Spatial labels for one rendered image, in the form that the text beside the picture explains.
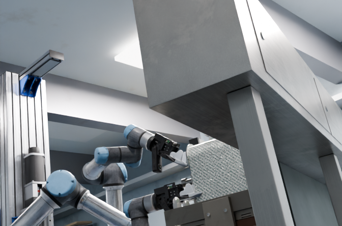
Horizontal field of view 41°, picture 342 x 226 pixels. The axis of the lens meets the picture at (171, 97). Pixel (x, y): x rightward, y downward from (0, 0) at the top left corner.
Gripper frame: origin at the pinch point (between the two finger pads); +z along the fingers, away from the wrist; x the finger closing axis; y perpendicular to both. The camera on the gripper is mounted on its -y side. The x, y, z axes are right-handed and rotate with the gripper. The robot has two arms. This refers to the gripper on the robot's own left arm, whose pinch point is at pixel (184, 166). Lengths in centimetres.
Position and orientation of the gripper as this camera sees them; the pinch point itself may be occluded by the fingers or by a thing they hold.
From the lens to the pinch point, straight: 196.3
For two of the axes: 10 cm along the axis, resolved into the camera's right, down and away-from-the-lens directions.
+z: 7.6, 3.4, -5.6
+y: 4.3, -9.0, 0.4
